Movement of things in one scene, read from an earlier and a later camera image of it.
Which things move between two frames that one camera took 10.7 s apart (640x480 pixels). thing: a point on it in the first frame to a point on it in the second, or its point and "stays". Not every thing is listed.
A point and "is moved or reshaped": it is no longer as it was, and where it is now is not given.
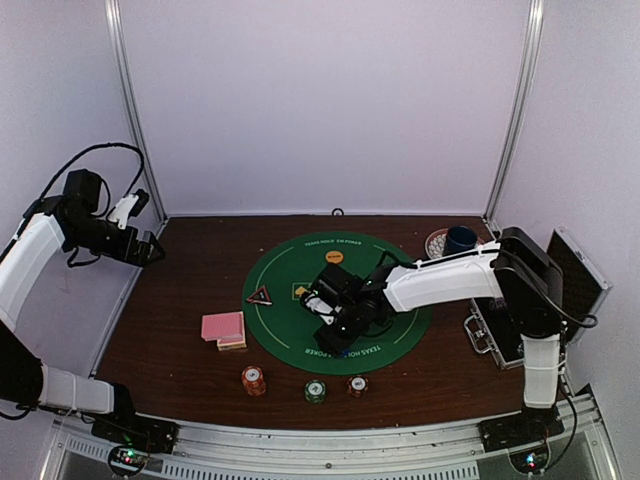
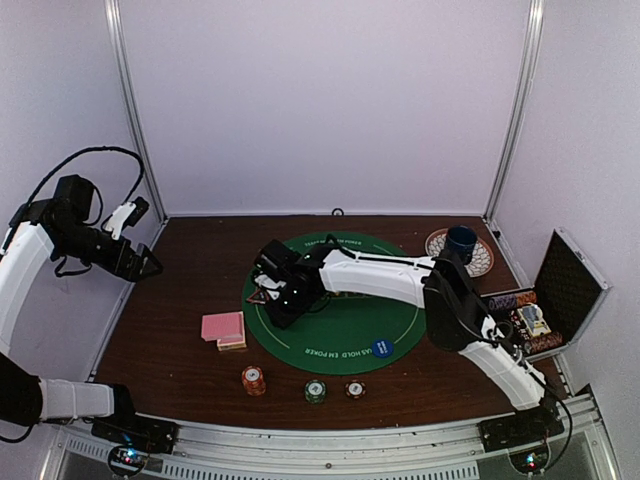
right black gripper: (333, 344) to (284, 319)
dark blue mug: (459, 239) stays
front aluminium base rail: (582, 451) stays
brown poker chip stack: (357, 385) is moved or reshaped
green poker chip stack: (315, 391) stays
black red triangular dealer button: (260, 296) stays
